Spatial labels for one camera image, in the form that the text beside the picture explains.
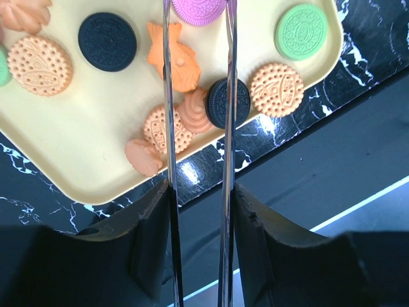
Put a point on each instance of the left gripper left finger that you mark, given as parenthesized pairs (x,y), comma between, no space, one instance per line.
(118,261)

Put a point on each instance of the pink sandwich cookie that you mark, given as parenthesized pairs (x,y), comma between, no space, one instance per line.
(199,12)

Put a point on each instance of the yellow serving tray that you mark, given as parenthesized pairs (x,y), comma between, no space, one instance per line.
(77,138)

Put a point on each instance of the orange swirl cookie top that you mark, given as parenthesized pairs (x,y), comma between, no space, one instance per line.
(25,15)

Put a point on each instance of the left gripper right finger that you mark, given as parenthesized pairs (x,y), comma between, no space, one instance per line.
(284,264)

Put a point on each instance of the green sandwich cookie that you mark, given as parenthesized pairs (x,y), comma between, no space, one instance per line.
(301,31)
(5,75)

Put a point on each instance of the orange shell cookie bottom left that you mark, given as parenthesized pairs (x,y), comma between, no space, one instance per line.
(143,157)

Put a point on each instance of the green sandwich cookie top left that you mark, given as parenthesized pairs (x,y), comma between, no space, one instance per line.
(5,75)

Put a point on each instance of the green sandwich cookie bottom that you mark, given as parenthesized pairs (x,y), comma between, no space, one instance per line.
(301,31)

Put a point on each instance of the orange fish cookie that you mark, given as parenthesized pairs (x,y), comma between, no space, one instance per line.
(185,70)

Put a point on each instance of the round tan biscuit bottom right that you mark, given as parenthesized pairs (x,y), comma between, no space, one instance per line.
(276,90)

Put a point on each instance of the round tan biscuit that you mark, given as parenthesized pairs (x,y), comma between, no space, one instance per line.
(40,65)
(276,90)
(155,131)

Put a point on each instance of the black sandwich cookie bottom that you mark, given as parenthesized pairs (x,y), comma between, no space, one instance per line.
(216,100)

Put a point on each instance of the orange swirl cookie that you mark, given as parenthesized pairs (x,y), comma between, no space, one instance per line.
(25,15)
(193,113)

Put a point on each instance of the orange swirl cookie bottom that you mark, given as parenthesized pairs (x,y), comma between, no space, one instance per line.
(193,113)

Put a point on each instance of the metal serving tongs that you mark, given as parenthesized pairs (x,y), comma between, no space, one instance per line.
(225,286)

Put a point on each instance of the round tan biscuit top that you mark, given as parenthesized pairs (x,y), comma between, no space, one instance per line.
(40,65)

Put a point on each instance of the black sandwich cookie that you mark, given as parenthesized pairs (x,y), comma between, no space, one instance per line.
(107,41)
(216,100)

